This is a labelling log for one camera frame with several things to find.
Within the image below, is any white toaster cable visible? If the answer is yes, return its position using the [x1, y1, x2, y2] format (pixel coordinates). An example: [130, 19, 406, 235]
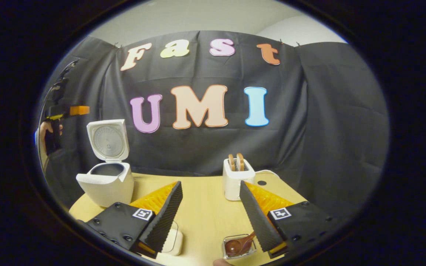
[254, 169, 280, 179]

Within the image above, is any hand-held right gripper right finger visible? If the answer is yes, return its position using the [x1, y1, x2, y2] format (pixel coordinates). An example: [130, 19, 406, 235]
[239, 181, 341, 259]

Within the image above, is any white rice cooker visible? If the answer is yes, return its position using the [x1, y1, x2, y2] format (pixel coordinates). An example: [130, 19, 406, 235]
[76, 119, 135, 208]

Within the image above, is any black backdrop cloth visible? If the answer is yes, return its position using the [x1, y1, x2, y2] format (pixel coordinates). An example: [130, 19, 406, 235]
[37, 30, 390, 218]

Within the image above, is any clear chopstick holder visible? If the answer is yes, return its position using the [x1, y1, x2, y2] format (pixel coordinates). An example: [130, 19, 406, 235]
[222, 233, 257, 259]

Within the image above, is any cream white toaster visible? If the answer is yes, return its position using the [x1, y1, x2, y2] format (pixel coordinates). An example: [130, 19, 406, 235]
[223, 158, 256, 201]

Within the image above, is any white box of rice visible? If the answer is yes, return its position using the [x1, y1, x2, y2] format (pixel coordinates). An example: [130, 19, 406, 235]
[161, 221, 183, 256]

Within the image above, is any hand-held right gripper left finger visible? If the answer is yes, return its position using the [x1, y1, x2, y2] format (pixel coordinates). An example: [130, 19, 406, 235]
[85, 181, 183, 259]

